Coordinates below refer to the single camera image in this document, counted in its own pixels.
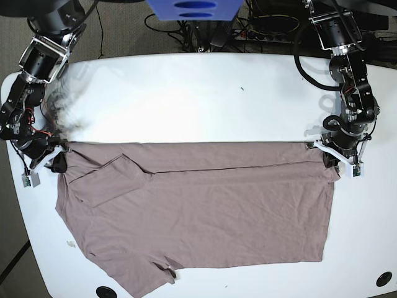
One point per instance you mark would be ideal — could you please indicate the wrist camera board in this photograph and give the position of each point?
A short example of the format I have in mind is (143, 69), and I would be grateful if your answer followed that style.
(30, 180)
(354, 170)

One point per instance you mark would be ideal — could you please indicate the black table grommet left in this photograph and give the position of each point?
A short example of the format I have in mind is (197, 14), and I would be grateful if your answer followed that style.
(105, 292)

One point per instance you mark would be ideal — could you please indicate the mauve T-shirt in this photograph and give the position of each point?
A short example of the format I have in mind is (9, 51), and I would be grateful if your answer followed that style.
(140, 212)

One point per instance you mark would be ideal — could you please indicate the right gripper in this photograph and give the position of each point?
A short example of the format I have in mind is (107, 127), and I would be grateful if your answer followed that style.
(44, 152)

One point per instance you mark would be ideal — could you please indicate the black table grommet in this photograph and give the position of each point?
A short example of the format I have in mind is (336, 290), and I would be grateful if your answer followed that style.
(384, 279)
(105, 292)

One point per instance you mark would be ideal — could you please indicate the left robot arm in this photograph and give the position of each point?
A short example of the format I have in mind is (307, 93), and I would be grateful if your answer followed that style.
(338, 32)

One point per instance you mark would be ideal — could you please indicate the black power strip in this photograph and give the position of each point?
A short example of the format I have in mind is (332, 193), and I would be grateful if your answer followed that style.
(250, 35)

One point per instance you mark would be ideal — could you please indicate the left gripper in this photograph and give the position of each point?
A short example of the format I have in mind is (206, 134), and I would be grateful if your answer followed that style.
(339, 146)

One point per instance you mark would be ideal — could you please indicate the blue plastic mount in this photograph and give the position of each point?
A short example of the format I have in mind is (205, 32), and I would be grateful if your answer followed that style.
(195, 9)

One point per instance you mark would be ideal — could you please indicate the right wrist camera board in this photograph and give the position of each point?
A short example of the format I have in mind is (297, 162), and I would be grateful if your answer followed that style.
(30, 180)

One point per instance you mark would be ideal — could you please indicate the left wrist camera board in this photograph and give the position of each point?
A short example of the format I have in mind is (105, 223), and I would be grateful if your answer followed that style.
(354, 170)

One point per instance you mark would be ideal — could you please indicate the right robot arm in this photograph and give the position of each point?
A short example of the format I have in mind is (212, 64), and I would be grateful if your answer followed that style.
(57, 26)

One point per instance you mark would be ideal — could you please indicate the black table grommet right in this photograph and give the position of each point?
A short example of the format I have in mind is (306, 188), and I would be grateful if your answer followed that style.
(384, 279)

